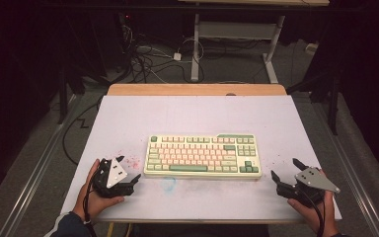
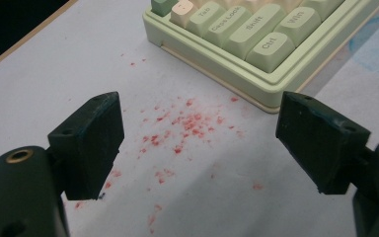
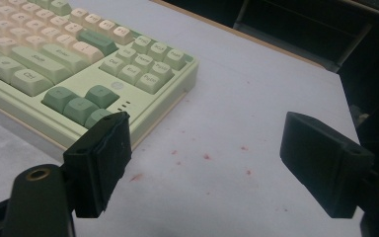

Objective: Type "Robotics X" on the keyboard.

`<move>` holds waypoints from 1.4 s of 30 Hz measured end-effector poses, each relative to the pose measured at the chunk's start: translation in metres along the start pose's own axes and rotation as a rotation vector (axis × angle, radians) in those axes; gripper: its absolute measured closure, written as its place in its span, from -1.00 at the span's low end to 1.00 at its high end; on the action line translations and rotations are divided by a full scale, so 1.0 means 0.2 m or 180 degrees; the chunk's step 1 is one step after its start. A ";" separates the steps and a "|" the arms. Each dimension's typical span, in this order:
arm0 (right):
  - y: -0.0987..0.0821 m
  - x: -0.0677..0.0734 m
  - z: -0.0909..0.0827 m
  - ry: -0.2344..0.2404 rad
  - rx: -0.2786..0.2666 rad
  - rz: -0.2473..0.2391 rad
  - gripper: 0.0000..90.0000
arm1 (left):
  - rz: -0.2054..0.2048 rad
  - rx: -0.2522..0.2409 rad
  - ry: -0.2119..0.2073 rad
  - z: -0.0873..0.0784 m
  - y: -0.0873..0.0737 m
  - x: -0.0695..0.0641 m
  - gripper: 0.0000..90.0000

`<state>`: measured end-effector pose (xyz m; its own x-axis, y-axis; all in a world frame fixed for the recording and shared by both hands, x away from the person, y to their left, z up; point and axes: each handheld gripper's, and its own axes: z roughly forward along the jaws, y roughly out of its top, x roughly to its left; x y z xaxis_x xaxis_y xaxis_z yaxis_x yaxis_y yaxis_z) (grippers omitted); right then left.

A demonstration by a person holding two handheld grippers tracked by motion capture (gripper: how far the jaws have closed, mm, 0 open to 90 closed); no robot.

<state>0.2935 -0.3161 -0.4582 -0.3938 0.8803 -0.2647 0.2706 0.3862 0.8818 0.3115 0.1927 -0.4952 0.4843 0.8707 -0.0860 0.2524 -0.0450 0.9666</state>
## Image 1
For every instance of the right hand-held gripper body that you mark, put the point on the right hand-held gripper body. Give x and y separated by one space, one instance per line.
312 179

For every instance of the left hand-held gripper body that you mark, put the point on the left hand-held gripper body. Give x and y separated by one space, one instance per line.
116 173

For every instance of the cream and green keyboard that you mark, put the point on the cream and green keyboard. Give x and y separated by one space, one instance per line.
197 154

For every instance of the person's right hand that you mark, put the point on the person's right hand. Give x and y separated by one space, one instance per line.
316 217

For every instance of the person's left hand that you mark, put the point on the person's left hand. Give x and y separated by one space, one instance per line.
92 204

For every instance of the black stand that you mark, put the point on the black stand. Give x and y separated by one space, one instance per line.
333 105
62 98

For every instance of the white board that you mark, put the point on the white board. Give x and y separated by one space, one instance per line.
194 115

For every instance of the wooden table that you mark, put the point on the wooden table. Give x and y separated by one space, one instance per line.
177 89

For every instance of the white power adapter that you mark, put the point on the white power adapter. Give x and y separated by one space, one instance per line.
177 56

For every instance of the metal floor rail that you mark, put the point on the metal floor rail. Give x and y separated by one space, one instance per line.
36 171
348 171

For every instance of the white desk frame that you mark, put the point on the white desk frame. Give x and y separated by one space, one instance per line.
233 30

